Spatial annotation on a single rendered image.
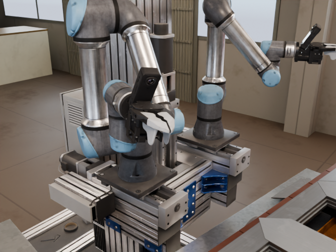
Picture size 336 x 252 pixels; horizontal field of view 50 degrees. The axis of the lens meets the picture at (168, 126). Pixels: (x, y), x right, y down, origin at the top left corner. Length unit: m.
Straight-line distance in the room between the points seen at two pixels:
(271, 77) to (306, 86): 2.87
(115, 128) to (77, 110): 0.75
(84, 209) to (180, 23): 4.33
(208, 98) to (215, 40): 0.28
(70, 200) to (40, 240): 1.07
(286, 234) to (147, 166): 0.57
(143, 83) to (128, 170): 0.60
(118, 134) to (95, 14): 0.38
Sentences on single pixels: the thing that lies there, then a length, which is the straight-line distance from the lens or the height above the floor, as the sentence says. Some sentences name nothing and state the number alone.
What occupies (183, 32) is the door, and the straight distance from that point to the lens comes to 5.48.
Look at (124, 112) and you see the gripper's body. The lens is 0.89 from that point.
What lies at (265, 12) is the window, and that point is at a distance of 4.83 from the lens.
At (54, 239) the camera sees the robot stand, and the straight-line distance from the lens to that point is 2.51.
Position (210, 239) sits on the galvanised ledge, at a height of 0.68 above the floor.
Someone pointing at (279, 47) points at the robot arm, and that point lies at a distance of 1.75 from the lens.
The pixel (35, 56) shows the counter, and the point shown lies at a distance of 7.49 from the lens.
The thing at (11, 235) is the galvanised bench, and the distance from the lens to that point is 1.17.
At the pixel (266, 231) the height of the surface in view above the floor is 0.86.
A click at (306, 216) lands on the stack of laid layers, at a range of 1.62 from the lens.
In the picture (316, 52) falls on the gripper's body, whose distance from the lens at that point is 1.77.
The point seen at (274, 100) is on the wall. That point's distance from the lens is 4.96.
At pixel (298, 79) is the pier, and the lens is 4.50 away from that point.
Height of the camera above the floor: 1.72
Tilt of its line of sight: 22 degrees down
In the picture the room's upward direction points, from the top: straight up
